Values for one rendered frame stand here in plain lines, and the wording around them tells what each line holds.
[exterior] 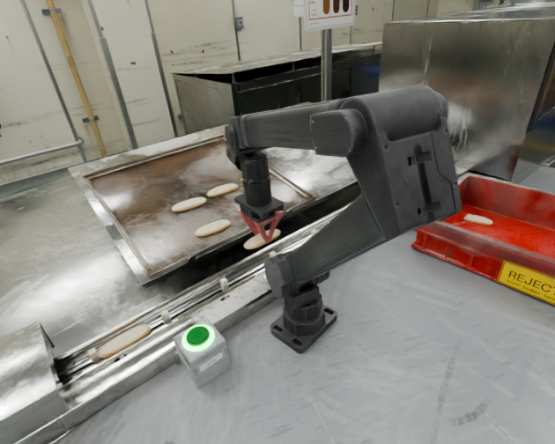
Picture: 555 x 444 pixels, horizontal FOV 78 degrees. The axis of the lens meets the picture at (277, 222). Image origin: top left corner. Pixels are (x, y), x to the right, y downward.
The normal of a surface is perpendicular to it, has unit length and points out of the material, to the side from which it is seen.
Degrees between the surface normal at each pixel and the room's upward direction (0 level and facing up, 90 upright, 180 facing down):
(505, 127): 90
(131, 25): 90
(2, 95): 90
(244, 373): 0
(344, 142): 90
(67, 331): 0
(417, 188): 65
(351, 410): 0
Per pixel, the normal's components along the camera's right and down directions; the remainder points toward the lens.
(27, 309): -0.07, -0.84
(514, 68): -0.78, 0.38
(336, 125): -0.90, 0.29
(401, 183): 0.36, 0.05
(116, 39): 0.62, 0.37
